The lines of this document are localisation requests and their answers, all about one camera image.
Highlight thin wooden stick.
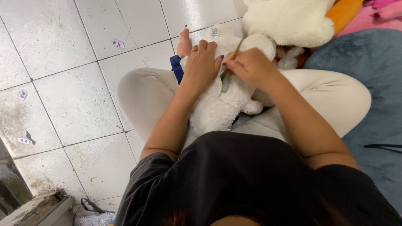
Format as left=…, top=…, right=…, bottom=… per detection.
left=220, top=38, right=244, bottom=80

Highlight person's right hand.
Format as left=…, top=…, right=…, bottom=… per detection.
left=221, top=48, right=281, bottom=93

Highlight blue-grey fleece blanket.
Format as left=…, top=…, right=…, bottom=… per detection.
left=303, top=28, right=402, bottom=218

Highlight black t-shirt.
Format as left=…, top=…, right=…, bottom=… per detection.
left=114, top=131, right=402, bottom=226

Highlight large white plush toy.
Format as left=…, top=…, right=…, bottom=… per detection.
left=242, top=0, right=336, bottom=48

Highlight pink plush toy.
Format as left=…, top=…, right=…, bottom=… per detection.
left=336, top=0, right=402, bottom=38

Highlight person's bare foot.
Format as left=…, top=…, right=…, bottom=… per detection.
left=177, top=28, right=193, bottom=59

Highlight beige trousers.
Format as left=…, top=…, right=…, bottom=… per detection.
left=117, top=67, right=372, bottom=164

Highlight dark blue ribbon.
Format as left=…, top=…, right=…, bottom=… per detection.
left=170, top=55, right=184, bottom=85

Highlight orange plush toy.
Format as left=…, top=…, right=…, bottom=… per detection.
left=325, top=0, right=364, bottom=36

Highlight person's left hand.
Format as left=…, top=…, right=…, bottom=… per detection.
left=180, top=40, right=225, bottom=94

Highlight crumpled white plastic bag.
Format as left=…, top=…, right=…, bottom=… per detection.
left=75, top=212, right=115, bottom=226

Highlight small white plush toy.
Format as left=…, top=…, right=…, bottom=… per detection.
left=180, top=24, right=277, bottom=137

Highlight black-handled scissors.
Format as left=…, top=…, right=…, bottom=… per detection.
left=80, top=196, right=115, bottom=215

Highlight grey concrete door sill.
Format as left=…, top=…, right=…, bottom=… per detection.
left=0, top=191, right=76, bottom=226

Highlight thin black cable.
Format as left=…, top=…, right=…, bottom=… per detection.
left=363, top=143, right=402, bottom=154

